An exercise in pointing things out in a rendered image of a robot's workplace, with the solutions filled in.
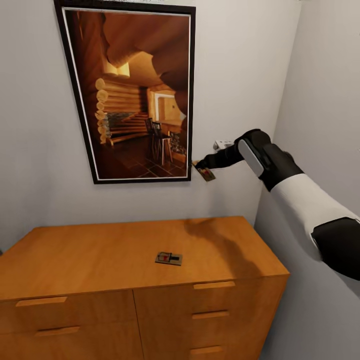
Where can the cabinet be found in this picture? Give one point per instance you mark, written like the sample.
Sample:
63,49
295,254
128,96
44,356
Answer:
95,292

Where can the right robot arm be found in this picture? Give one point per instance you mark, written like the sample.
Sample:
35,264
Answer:
323,228

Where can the mousetrap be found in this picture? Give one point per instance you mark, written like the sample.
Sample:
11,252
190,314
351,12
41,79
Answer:
206,173
169,258

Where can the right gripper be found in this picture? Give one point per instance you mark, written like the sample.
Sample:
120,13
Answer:
214,161

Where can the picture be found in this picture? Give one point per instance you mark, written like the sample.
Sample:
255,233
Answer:
132,71

